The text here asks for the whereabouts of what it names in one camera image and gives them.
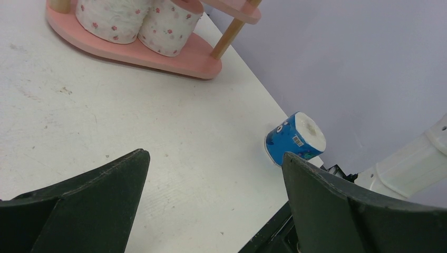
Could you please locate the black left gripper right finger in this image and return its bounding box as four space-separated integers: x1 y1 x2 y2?
281 152 446 252

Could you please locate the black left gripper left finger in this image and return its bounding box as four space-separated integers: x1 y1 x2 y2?
1 149 150 252

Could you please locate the white floral roll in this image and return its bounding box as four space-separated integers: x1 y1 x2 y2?
75 0 152 44
138 0 204 57

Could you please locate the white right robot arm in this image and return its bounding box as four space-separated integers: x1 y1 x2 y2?
354 115 446 200

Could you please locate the pink three-tier wooden shelf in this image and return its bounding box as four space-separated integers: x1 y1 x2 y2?
46 1 261 80

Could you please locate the blue wrapped roll right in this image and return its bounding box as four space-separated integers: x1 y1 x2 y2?
264 111 327 167

